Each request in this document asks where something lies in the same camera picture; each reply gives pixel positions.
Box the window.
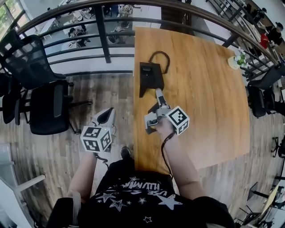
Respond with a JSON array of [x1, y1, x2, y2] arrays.
[[0, 0, 25, 31]]

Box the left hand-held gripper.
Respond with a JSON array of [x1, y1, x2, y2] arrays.
[[80, 107, 117, 154]]

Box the black board on stand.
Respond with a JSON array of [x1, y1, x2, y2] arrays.
[[249, 182, 271, 204]]

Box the light wooden side table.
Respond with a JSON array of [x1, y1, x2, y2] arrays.
[[261, 182, 285, 215]]

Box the person's left forearm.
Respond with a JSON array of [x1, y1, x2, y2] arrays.
[[68, 152, 99, 201]]

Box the white shelf unit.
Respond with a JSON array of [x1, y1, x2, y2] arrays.
[[0, 143, 47, 228]]

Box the person's left black shoe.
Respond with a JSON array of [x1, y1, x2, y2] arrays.
[[120, 146, 132, 160]]

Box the black railing with wooden handrail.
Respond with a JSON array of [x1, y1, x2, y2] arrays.
[[0, 0, 284, 78]]

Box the person's black star-print shirt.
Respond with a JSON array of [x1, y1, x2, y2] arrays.
[[48, 161, 236, 228]]

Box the black folding stand legs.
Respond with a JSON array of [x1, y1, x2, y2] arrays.
[[237, 206, 261, 226]]

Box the grey shoulder strap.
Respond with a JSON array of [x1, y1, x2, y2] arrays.
[[72, 192, 81, 226]]

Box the black mesh office chair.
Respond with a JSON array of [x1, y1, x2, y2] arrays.
[[247, 63, 285, 119], [264, 89, 285, 116], [0, 72, 31, 126], [0, 34, 93, 136]]

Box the white pot with flowers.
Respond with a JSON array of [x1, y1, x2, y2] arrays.
[[227, 46, 248, 70]]

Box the black office chair base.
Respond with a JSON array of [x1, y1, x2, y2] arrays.
[[271, 135, 285, 159]]

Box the person's right hand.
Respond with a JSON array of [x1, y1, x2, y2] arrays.
[[153, 118, 175, 140]]

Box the person's right forearm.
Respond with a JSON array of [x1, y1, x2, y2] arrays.
[[161, 133, 207, 201]]

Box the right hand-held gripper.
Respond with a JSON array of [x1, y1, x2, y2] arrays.
[[144, 88, 190, 136]]

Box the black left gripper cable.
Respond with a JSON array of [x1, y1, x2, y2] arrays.
[[93, 152, 110, 170]]

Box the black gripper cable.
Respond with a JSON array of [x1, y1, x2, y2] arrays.
[[161, 132, 176, 179], [93, 152, 110, 170]]

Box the black device with cable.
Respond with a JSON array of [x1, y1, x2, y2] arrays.
[[139, 62, 166, 99]]

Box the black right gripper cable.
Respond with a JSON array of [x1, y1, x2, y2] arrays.
[[161, 132, 176, 179]]

